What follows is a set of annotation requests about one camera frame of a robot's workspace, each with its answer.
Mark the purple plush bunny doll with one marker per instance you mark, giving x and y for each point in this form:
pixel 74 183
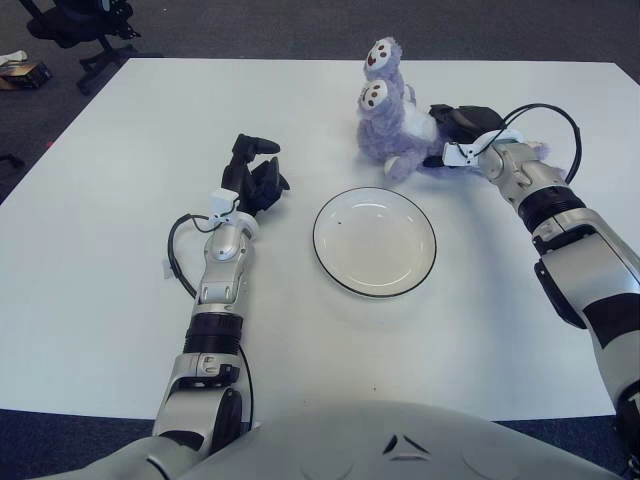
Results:
pixel 380 135

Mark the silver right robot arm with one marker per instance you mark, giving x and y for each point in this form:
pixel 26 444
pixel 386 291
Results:
pixel 575 235

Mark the white left wrist connector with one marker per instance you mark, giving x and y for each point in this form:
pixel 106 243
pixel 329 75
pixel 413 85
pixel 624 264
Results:
pixel 222 200

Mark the grey robot torso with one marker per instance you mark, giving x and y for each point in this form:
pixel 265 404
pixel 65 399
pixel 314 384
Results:
pixel 350 440

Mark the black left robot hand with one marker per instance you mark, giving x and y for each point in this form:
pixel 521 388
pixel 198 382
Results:
pixel 247 180

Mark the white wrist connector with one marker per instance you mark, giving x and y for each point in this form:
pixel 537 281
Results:
pixel 456 155
pixel 222 200

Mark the brown and black box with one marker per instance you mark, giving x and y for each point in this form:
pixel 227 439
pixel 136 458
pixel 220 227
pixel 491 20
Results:
pixel 25 76

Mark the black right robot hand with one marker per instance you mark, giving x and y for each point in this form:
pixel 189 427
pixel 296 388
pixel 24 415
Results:
pixel 470 122

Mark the white plate with black rim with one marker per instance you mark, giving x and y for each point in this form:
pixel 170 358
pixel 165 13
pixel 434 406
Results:
pixel 375 250

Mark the black office chair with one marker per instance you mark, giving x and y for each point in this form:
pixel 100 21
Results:
pixel 70 25

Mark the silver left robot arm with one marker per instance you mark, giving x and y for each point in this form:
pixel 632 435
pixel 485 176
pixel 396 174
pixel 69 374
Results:
pixel 220 280

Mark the white crumpled paper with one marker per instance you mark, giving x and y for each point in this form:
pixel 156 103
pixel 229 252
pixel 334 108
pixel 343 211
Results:
pixel 12 56

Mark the white right wrist connector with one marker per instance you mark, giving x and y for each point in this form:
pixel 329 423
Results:
pixel 456 155

